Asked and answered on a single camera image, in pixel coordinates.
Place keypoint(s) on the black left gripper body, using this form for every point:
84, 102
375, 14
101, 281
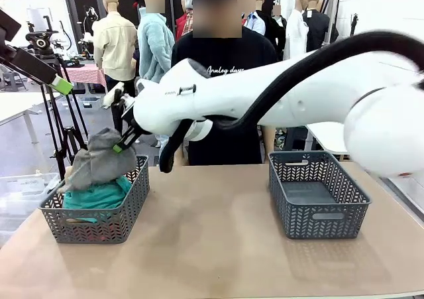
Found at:
6, 27

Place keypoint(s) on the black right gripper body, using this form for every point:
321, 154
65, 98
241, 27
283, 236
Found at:
130, 118

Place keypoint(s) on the right gripper black green-tipped finger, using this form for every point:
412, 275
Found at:
124, 140
134, 140

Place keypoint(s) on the grey garment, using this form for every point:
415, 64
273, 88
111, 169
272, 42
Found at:
102, 163

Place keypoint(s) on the teal garment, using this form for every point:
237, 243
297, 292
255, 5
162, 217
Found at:
99, 196

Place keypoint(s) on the grey stool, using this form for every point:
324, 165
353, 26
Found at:
13, 78

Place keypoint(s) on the white board on stand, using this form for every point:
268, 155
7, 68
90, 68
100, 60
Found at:
36, 19

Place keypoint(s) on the bare white table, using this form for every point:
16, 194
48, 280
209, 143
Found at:
16, 103

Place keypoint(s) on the table with pink cloth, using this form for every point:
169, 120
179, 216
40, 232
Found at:
86, 73

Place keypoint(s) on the mannequin in cream jacket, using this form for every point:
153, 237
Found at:
114, 47

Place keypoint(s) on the mannequin in light blue fleece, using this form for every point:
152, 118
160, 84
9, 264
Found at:
154, 47

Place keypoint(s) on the grey plastic woven basket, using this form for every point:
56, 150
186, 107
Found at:
318, 219
99, 229

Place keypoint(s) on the mannequin in red top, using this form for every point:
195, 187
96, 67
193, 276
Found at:
180, 24

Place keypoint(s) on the mannequin in plaid hooded shirt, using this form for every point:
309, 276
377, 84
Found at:
189, 24

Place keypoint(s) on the clear plastic storage box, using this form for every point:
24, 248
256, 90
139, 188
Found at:
20, 189

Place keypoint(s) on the person in black T-shirt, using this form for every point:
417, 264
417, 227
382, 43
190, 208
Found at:
225, 50

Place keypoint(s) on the mannequin in blue denim shirt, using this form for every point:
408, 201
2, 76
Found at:
256, 22

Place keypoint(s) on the mannequin in black coat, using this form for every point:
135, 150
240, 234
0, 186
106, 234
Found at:
273, 30

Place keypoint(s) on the mannequin in white shirt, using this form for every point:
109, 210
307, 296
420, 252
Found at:
295, 37

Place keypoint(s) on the mannequin in black shirt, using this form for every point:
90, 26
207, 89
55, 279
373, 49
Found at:
318, 27

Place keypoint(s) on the black light stand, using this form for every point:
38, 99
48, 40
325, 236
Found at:
354, 24

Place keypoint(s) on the black camera on tripod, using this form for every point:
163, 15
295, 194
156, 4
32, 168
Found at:
41, 42

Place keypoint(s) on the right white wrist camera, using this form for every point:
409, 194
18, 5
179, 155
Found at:
111, 96

